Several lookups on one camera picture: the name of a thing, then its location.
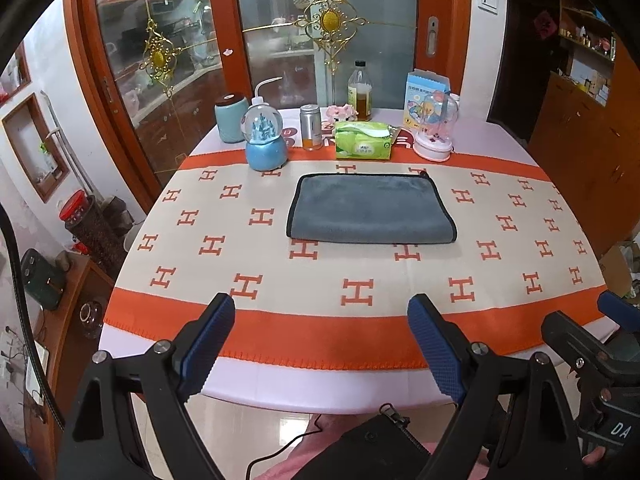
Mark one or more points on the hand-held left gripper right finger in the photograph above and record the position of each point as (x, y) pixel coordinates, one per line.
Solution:
(435, 350)

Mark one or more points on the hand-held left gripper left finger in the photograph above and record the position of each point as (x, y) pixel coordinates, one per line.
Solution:
(207, 345)

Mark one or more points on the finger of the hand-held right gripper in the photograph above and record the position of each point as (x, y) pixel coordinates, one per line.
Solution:
(620, 310)
(575, 340)

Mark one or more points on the grey towel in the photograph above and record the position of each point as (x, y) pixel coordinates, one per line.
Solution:
(370, 210)

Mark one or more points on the cardboard box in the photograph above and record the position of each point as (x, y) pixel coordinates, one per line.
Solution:
(620, 270)

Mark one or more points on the glass bowl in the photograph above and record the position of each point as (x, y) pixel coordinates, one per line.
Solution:
(91, 319)

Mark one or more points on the black zipper bag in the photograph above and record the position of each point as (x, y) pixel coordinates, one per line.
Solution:
(370, 450)

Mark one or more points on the orange patterned table blanket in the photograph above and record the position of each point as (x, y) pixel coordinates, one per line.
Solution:
(320, 275)

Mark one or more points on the wooden side cabinet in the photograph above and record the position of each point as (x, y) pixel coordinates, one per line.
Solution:
(75, 360)

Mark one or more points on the red-lidded jar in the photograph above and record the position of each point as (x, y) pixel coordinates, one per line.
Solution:
(87, 225)

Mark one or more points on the black device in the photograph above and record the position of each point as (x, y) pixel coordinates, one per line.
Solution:
(42, 277)

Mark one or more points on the wooden shelf cabinet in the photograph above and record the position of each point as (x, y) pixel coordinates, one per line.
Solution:
(585, 135)

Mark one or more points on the blue castle snow globe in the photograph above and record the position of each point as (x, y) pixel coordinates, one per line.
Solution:
(265, 152)

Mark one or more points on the green tissue pack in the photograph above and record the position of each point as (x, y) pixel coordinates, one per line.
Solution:
(362, 142)

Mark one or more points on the teal lidded cup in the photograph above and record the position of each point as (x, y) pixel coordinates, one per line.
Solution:
(230, 120)

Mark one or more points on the silver can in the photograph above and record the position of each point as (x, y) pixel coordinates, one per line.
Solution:
(311, 127)

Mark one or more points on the white wash bottle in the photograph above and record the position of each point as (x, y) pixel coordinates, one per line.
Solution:
(251, 101)

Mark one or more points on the blue printed carton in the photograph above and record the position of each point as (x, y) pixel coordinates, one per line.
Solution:
(419, 97)

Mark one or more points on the pink small ornament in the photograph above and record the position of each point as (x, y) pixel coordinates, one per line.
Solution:
(340, 111)

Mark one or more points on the yellow liquid bottle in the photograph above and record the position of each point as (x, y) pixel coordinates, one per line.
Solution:
(360, 97)

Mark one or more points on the gold door ornament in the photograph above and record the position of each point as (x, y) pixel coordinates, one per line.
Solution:
(330, 21)
(159, 57)

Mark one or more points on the wooden window frame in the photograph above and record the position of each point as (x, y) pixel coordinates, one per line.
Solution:
(12, 132)

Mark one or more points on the white wall switch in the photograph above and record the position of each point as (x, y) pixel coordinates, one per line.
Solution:
(489, 2)

